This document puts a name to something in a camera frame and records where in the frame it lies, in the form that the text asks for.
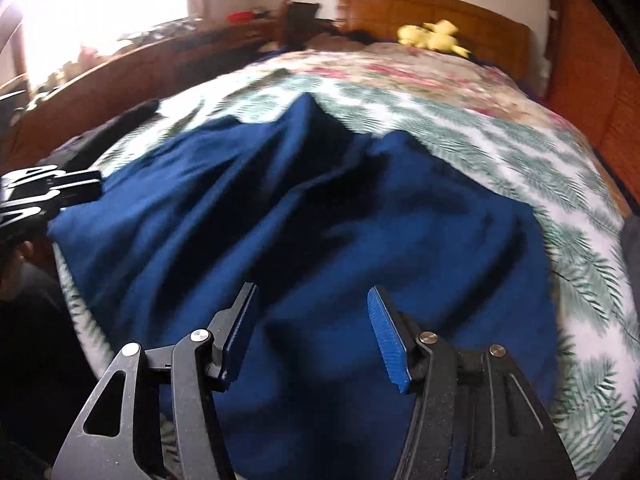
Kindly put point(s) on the wooden wardrobe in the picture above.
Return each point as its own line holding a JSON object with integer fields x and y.
{"x": 585, "y": 60}

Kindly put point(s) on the dark wooden chair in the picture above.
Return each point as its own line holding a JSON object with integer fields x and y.
{"x": 300, "y": 20}

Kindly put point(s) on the blue suit jacket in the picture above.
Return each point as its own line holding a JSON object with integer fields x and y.
{"x": 300, "y": 210}

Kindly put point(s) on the yellow plush toy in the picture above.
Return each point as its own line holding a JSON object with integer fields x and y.
{"x": 435, "y": 35}

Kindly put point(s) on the wooden headboard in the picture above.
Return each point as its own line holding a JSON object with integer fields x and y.
{"x": 390, "y": 15}

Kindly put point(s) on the person's dark clothing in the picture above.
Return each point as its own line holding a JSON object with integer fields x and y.
{"x": 40, "y": 360}

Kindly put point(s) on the leaf print blanket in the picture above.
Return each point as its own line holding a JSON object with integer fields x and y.
{"x": 550, "y": 160}

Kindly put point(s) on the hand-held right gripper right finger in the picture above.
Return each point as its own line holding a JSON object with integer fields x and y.
{"x": 390, "y": 340}

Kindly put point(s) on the floral quilt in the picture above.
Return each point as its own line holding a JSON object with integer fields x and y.
{"x": 400, "y": 72}

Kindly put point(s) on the black cloth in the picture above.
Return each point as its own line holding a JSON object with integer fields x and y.
{"x": 125, "y": 120}

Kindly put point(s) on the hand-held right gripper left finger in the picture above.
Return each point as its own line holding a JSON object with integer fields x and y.
{"x": 235, "y": 340}

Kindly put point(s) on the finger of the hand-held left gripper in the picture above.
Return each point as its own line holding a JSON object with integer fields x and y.
{"x": 70, "y": 182}
{"x": 22, "y": 217}

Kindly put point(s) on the red bowl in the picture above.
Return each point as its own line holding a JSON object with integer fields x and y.
{"x": 241, "y": 17}

